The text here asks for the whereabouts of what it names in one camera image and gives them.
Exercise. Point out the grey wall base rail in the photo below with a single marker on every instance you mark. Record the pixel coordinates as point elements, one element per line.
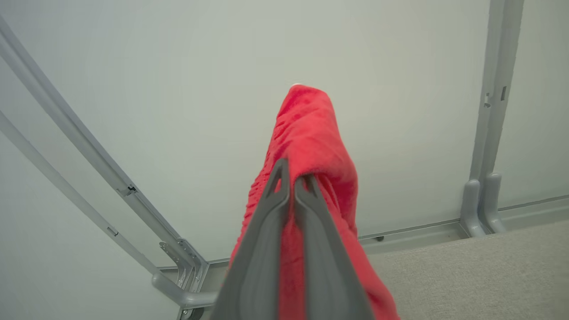
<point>413,238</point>
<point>533,214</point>

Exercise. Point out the grey frame post with bracket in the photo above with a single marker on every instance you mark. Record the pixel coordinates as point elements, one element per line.
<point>89,142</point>

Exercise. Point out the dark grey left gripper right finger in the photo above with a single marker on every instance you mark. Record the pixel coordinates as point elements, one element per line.
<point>329,266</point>

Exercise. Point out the grey double frame post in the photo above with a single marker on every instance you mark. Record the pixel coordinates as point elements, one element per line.
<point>491,133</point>

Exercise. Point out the red shorts with white stripe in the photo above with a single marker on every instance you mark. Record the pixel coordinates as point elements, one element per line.
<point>311,133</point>

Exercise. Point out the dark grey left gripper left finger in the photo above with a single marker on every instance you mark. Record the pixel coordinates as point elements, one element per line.
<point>262,249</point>

